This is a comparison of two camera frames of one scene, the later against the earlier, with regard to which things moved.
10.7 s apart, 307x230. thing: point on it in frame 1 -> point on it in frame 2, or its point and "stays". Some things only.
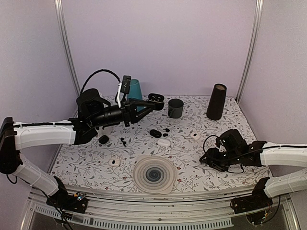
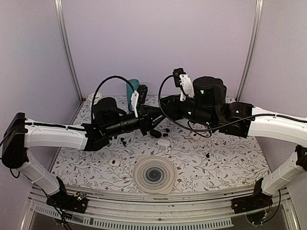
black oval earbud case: (156, 133) stays
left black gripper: (129, 111) -> (146, 123)
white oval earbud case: (163, 143) stays
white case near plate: (114, 162) stays
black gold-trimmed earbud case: (158, 99) -> (155, 113)
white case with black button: (195, 136) stays
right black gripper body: (221, 165) -> (177, 114)
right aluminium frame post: (258, 13) stays
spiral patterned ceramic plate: (154, 174) stays
